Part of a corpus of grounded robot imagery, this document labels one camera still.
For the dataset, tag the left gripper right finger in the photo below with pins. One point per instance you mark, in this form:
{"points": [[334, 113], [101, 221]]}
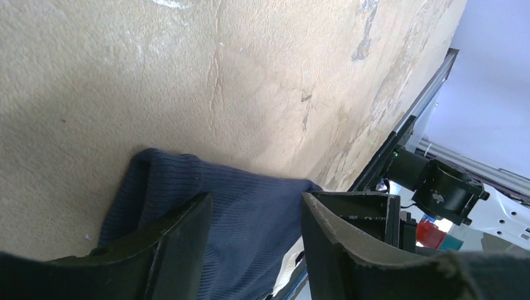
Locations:
{"points": [[344, 262]]}

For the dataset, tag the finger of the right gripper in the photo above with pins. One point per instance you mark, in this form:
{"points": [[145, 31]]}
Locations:
{"points": [[376, 213]]}

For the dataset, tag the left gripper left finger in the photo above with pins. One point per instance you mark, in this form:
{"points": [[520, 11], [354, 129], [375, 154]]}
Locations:
{"points": [[163, 260]]}

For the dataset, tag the aluminium extrusion frame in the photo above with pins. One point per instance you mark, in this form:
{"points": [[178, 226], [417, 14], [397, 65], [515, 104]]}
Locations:
{"points": [[479, 126]]}

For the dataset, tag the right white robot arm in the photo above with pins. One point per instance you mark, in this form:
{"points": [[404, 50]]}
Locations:
{"points": [[440, 190]]}

